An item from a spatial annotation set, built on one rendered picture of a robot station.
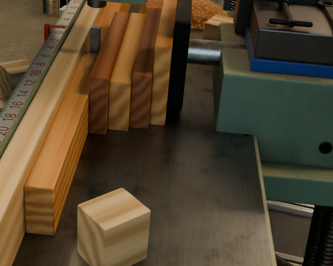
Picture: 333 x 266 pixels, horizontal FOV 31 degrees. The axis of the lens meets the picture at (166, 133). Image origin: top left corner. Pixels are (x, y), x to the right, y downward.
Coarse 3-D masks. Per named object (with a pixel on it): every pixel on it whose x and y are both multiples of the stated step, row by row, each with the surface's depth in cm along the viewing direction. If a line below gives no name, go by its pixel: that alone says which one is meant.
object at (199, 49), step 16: (176, 16) 56; (176, 32) 55; (176, 48) 56; (192, 48) 59; (208, 48) 59; (240, 48) 59; (176, 64) 56; (208, 64) 60; (176, 80) 57; (176, 96) 58
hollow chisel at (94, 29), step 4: (92, 28) 60; (96, 28) 60; (92, 32) 60; (96, 32) 60; (92, 36) 60; (96, 36) 60; (92, 40) 60; (96, 40) 60; (92, 44) 61; (96, 44) 61; (92, 48) 61; (96, 48) 61; (92, 52) 61; (96, 52) 61
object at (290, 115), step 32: (224, 32) 63; (224, 64) 56; (224, 96) 55; (256, 96) 55; (288, 96) 55; (320, 96) 55; (224, 128) 57; (256, 128) 56; (288, 128) 56; (320, 128) 56; (288, 160) 58; (320, 160) 58
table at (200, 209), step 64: (192, 64) 70; (128, 128) 56; (192, 128) 57; (128, 192) 47; (192, 192) 48; (256, 192) 49; (320, 192) 57; (64, 256) 40; (192, 256) 41; (256, 256) 42
